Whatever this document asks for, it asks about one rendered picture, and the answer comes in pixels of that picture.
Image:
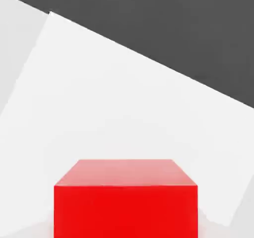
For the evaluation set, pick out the small red cube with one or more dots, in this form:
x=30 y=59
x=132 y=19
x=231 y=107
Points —
x=125 y=210

